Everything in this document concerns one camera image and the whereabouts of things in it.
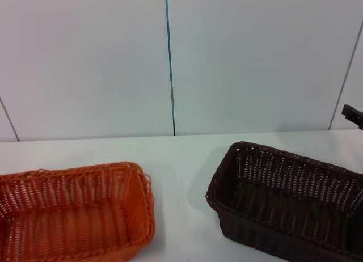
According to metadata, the dark brown woven plastic basket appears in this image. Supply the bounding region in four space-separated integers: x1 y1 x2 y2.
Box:
205 141 363 262

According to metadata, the orange woven plastic basket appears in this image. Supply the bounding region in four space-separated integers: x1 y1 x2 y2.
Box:
0 160 156 262

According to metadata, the blue wall seam strip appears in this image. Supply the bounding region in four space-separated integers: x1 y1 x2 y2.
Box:
164 0 177 136

